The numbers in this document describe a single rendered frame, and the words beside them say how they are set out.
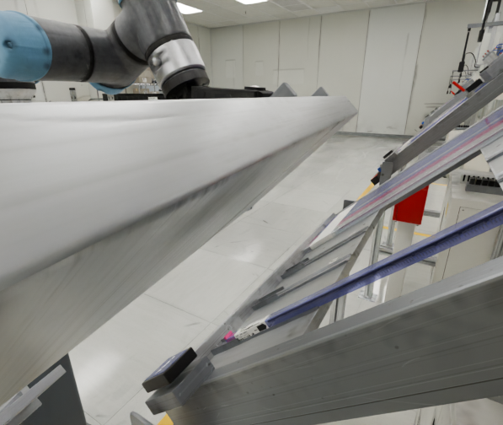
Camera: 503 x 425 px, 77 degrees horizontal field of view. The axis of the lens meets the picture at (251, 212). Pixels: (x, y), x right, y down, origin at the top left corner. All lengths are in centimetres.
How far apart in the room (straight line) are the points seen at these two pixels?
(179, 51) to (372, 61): 878
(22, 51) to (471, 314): 49
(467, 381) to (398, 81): 890
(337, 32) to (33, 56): 918
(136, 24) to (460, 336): 50
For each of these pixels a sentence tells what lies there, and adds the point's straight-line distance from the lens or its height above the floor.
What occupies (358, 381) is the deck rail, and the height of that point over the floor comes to 87.
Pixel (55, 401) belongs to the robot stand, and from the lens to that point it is 112.
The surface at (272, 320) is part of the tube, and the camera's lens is 38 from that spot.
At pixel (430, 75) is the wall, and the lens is 900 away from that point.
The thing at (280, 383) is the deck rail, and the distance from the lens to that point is 29.
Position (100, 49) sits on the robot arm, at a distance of 54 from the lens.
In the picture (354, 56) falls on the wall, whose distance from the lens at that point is 931.
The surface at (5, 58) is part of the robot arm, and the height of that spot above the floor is 109.
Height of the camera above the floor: 105
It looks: 21 degrees down
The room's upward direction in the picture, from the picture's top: straight up
